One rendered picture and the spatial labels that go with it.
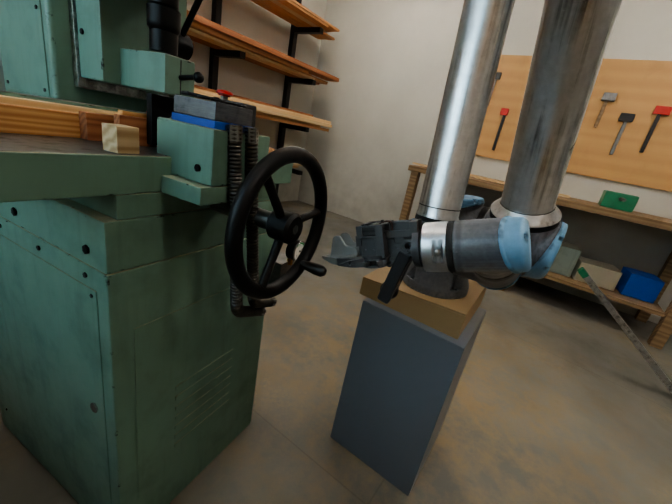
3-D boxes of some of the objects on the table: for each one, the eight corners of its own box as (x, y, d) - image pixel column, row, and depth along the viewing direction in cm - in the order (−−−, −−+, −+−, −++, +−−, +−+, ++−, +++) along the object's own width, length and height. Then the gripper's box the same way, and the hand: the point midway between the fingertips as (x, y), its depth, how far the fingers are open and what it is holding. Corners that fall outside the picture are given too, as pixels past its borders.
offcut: (117, 153, 49) (116, 125, 48) (102, 149, 50) (100, 122, 49) (139, 154, 52) (139, 128, 51) (125, 150, 53) (124, 124, 52)
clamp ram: (173, 151, 59) (174, 97, 56) (146, 143, 62) (145, 92, 59) (212, 153, 66) (215, 106, 63) (187, 146, 69) (188, 101, 66)
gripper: (426, 216, 62) (329, 223, 72) (414, 223, 55) (308, 230, 65) (429, 260, 64) (334, 261, 74) (418, 272, 56) (313, 272, 66)
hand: (329, 259), depth 69 cm, fingers closed
